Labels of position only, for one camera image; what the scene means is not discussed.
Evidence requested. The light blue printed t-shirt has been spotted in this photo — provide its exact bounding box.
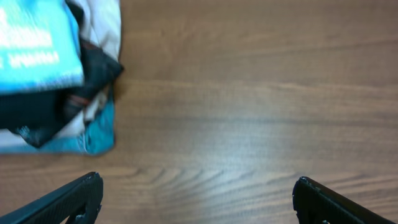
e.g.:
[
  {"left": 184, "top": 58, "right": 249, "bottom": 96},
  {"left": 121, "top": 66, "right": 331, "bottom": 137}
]
[{"left": 1, "top": 0, "right": 84, "bottom": 95}]

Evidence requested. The black folded garment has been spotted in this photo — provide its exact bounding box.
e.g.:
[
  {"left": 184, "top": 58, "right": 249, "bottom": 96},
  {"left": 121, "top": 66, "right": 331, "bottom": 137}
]
[{"left": 1, "top": 89, "right": 68, "bottom": 129}]

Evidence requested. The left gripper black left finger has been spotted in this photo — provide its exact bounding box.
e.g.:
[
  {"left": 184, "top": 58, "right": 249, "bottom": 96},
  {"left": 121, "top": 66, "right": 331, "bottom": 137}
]
[{"left": 1, "top": 172, "right": 103, "bottom": 224}]

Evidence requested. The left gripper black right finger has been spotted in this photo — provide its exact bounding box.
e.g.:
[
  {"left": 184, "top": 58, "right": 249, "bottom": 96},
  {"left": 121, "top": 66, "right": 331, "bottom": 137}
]
[{"left": 292, "top": 176, "right": 394, "bottom": 224}]

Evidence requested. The dark printed folded garment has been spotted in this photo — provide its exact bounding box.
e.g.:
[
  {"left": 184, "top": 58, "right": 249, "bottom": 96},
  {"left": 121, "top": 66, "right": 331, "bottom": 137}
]
[{"left": 9, "top": 0, "right": 124, "bottom": 149}]

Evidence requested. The beige folded garment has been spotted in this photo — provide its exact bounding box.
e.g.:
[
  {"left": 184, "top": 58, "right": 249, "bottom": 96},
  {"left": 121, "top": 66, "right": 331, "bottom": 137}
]
[{"left": 0, "top": 0, "right": 122, "bottom": 149}]

